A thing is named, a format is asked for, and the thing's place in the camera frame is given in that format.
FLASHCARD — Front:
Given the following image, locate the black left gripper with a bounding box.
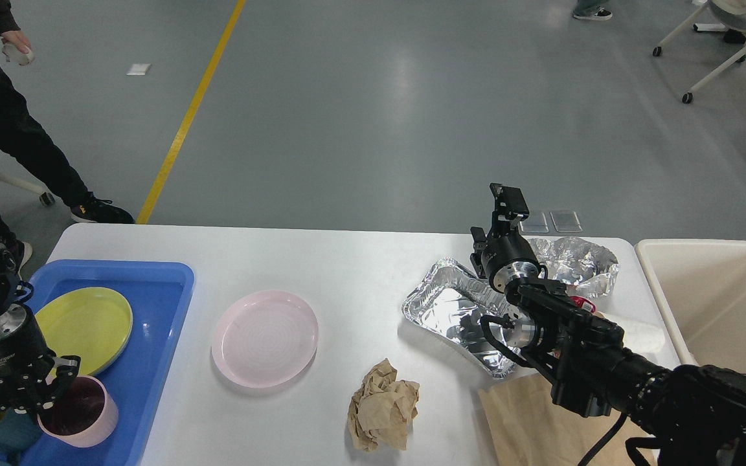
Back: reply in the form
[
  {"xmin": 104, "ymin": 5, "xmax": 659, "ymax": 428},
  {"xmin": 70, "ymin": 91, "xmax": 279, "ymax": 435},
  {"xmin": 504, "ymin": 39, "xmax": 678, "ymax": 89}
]
[{"xmin": 0, "ymin": 304, "xmax": 81, "ymax": 415}]

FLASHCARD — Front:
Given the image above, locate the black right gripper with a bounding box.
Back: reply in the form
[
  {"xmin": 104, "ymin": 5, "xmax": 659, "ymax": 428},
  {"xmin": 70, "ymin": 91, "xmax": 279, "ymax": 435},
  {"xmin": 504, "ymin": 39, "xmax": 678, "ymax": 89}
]
[{"xmin": 470, "ymin": 183, "xmax": 542, "ymax": 292}]

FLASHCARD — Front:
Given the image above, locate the pink mug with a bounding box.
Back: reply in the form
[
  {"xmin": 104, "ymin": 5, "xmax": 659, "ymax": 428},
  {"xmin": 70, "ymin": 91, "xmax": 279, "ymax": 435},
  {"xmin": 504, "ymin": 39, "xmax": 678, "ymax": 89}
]
[{"xmin": 38, "ymin": 375, "xmax": 119, "ymax": 449}]

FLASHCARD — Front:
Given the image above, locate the pink plate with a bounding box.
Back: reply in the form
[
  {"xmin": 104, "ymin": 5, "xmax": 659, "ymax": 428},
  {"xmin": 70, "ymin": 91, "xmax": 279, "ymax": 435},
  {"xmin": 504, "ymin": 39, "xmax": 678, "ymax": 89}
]
[{"xmin": 210, "ymin": 290, "xmax": 319, "ymax": 390}]

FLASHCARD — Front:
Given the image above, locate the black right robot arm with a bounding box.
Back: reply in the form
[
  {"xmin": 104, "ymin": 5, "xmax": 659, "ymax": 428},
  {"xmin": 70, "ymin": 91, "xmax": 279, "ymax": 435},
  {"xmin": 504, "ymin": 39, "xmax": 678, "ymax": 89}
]
[{"xmin": 470, "ymin": 183, "xmax": 746, "ymax": 465}]

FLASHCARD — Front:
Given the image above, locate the left floor outlet cover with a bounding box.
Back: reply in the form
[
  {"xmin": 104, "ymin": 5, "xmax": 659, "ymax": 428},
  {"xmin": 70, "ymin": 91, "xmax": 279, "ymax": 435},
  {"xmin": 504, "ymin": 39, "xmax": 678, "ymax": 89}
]
[{"xmin": 520, "ymin": 210, "xmax": 550, "ymax": 235}]

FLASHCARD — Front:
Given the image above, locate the floor outlet cover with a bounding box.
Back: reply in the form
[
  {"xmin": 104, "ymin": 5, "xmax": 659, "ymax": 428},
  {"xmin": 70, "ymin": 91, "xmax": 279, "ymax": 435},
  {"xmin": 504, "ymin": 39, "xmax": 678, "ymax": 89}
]
[
  {"xmin": 548, "ymin": 210, "xmax": 583, "ymax": 233},
  {"xmin": 520, "ymin": 210, "xmax": 550, "ymax": 235}
]

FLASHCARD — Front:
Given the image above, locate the right floor outlet cover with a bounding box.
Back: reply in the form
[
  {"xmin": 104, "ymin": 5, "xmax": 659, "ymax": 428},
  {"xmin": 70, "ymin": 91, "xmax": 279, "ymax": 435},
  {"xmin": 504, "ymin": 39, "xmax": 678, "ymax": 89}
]
[{"xmin": 548, "ymin": 210, "xmax": 583, "ymax": 233}]

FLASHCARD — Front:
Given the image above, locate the yellow plate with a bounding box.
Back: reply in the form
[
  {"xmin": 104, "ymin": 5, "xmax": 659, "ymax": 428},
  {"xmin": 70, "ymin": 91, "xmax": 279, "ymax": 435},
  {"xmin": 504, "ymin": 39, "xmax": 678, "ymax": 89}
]
[{"xmin": 36, "ymin": 287, "xmax": 133, "ymax": 377}]

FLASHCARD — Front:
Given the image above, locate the rectangular aluminium foil tray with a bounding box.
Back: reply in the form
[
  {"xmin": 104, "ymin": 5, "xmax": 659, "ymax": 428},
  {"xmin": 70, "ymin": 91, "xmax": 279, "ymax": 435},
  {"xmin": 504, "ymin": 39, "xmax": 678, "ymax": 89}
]
[{"xmin": 401, "ymin": 258, "xmax": 521, "ymax": 380}]

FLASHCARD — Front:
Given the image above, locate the crumpled aluminium foil container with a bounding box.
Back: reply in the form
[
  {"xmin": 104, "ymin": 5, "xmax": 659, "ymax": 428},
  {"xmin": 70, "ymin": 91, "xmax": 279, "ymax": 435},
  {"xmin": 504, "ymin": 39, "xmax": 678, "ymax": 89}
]
[{"xmin": 527, "ymin": 237, "xmax": 620, "ymax": 298}]

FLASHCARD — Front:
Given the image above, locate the crushed red can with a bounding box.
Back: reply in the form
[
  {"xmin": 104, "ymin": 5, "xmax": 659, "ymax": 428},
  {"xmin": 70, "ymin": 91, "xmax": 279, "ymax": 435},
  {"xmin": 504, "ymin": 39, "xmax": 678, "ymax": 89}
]
[{"xmin": 569, "ymin": 296, "xmax": 597, "ymax": 315}]

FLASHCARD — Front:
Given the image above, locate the blue plastic tray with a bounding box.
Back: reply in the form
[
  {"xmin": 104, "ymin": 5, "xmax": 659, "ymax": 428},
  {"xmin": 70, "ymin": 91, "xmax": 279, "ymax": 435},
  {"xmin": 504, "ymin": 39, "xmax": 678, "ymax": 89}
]
[{"xmin": 21, "ymin": 260, "xmax": 194, "ymax": 465}]

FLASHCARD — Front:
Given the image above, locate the flat brown paper bag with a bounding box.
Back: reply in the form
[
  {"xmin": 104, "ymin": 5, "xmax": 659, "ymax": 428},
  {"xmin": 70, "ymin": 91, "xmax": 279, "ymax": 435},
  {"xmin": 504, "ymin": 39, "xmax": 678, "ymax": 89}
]
[{"xmin": 479, "ymin": 374, "xmax": 620, "ymax": 465}]

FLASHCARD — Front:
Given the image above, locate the crumpled brown paper ball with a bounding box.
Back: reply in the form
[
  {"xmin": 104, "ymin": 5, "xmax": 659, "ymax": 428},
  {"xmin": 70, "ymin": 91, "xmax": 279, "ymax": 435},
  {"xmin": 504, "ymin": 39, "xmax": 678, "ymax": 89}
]
[{"xmin": 347, "ymin": 358, "xmax": 420, "ymax": 453}]

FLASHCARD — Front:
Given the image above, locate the beige plastic bin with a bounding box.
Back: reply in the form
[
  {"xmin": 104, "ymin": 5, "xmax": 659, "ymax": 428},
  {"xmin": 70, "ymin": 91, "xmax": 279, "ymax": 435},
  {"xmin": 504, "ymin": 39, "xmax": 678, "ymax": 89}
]
[{"xmin": 635, "ymin": 239, "xmax": 746, "ymax": 373}]

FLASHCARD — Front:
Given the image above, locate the white rolling chair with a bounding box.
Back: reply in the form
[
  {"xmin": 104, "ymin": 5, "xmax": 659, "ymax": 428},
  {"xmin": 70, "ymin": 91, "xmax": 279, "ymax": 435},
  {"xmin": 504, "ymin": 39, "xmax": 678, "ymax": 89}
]
[{"xmin": 652, "ymin": 1, "xmax": 746, "ymax": 104}]

